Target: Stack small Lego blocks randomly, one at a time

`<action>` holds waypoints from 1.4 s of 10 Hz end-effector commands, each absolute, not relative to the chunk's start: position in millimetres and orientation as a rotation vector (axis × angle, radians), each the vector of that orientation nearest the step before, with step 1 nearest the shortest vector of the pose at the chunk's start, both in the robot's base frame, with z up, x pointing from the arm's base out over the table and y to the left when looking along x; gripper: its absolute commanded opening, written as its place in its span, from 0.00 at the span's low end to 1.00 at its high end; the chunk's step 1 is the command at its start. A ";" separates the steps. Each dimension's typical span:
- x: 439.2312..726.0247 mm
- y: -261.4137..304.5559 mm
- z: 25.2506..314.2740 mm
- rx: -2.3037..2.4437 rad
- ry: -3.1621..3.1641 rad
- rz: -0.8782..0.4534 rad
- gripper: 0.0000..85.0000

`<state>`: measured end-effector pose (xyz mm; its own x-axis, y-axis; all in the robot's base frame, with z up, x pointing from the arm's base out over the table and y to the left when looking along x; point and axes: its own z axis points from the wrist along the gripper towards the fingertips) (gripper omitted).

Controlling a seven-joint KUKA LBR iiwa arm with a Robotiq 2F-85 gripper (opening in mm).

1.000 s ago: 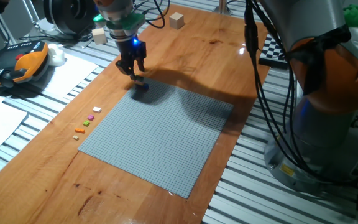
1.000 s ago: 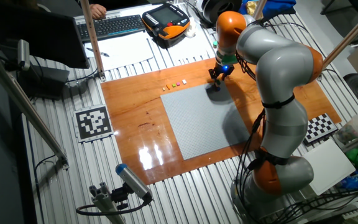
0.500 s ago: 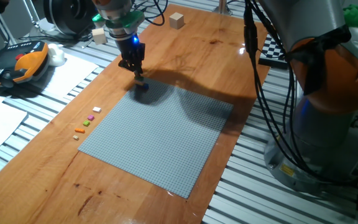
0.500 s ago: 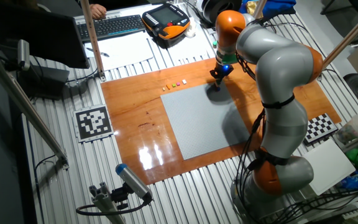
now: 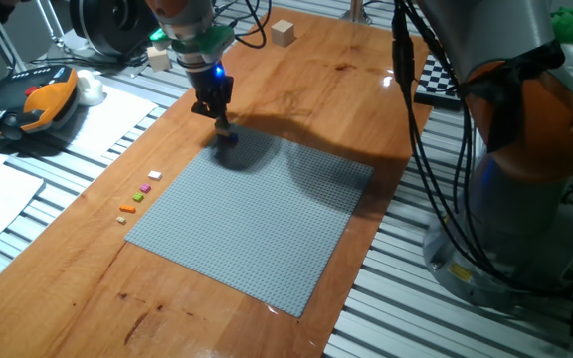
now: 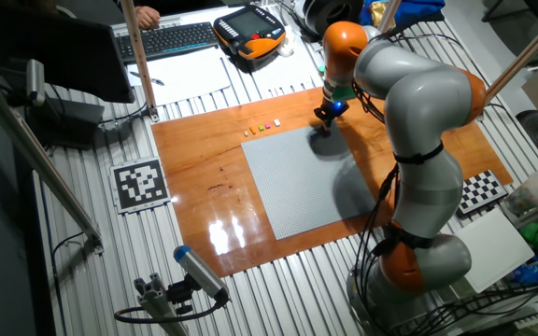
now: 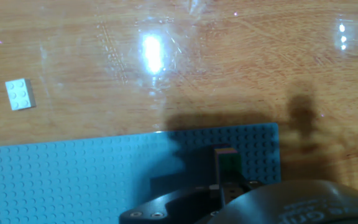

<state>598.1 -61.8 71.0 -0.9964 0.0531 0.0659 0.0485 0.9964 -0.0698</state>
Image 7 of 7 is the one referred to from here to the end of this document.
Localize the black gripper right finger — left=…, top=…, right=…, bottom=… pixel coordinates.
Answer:
left=242, top=174, right=265, bottom=191

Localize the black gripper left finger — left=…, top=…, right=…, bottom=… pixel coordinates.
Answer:
left=118, top=182, right=245, bottom=224

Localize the light pink Lego brick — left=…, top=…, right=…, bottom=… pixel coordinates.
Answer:
left=214, top=147, right=239, bottom=184

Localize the grey Lego baseplate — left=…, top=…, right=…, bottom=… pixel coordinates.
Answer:
left=0, top=122, right=282, bottom=224

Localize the white Lego brick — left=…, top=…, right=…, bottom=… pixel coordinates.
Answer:
left=4, top=77, right=37, bottom=111

